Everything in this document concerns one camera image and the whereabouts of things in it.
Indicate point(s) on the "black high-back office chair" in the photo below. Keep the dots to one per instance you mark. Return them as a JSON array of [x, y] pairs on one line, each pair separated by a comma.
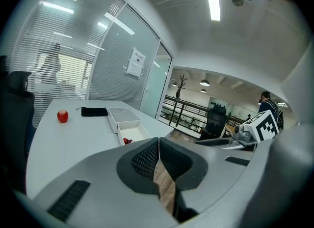
[[216, 121]]

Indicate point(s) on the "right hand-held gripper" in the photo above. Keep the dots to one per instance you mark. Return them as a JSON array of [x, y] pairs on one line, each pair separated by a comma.
[[266, 126]]

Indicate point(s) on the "black metal railing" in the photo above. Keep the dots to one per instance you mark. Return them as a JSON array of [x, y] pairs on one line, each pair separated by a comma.
[[186, 102]]

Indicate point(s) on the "black coat rack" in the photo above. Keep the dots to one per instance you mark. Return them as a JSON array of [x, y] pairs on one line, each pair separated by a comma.
[[178, 92]]

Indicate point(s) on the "small red-capped bottle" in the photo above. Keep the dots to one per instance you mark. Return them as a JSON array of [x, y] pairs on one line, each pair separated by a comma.
[[127, 141]]

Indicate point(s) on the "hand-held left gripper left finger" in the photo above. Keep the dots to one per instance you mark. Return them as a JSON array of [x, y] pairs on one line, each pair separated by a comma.
[[98, 173]]

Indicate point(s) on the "white box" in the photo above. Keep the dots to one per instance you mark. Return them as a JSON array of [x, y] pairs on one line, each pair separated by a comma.
[[125, 116]]

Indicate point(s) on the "black cloth pouch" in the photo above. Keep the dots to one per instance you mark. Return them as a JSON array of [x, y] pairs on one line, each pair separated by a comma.
[[94, 112]]

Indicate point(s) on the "round ceiling smoke detector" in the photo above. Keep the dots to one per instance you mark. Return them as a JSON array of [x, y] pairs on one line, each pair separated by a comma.
[[237, 1]]

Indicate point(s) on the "black mesh office chair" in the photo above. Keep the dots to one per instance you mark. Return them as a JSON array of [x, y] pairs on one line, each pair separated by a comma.
[[19, 114]]

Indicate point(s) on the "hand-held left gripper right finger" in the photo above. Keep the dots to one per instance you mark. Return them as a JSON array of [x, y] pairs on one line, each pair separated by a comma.
[[216, 168]]

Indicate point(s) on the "white paper notice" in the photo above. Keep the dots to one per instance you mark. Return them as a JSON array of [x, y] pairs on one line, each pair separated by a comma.
[[136, 62]]

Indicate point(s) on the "red apple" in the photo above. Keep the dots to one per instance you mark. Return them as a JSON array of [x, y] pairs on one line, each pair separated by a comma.
[[62, 116]]

